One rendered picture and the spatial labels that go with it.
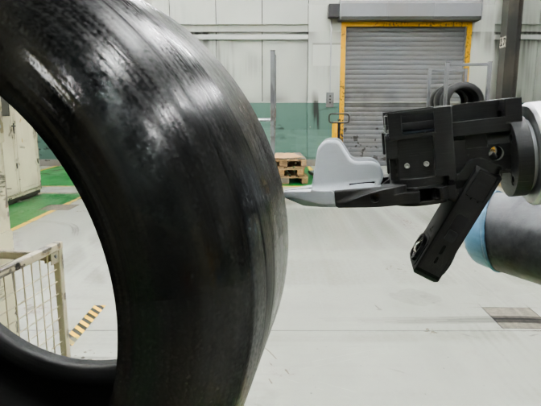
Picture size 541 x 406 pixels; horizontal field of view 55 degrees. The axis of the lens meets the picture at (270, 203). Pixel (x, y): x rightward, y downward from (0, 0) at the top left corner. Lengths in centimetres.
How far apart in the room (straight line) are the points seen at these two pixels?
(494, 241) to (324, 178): 23
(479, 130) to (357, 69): 1143
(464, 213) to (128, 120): 29
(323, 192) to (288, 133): 1120
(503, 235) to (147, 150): 40
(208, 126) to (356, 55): 1154
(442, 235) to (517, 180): 8
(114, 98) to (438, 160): 26
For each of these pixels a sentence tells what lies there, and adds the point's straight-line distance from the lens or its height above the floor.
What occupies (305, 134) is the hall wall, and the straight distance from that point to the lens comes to 1168.
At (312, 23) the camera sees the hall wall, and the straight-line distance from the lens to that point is 1181.
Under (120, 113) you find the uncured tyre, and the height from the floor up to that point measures 131.
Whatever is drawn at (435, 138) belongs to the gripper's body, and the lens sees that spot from 45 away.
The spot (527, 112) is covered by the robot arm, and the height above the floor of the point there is 131.
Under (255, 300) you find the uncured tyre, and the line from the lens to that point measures 39.
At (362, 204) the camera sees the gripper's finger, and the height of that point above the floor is 123.
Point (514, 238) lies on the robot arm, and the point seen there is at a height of 117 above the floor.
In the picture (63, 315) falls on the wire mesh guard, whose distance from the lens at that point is 136.
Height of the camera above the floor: 131
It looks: 11 degrees down
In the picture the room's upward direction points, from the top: straight up
